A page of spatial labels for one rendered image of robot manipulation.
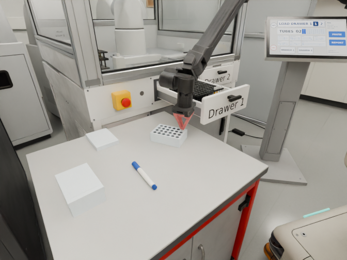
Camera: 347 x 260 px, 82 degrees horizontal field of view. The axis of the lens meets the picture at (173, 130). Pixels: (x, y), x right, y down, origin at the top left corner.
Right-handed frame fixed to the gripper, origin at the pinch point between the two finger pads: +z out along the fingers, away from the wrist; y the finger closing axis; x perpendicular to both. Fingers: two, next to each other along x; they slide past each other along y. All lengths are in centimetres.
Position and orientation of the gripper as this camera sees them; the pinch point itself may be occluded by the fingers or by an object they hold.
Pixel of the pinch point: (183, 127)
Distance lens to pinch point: 79.0
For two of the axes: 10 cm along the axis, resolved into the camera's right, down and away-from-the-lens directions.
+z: -0.4, 8.7, 4.8
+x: 9.4, 2.1, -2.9
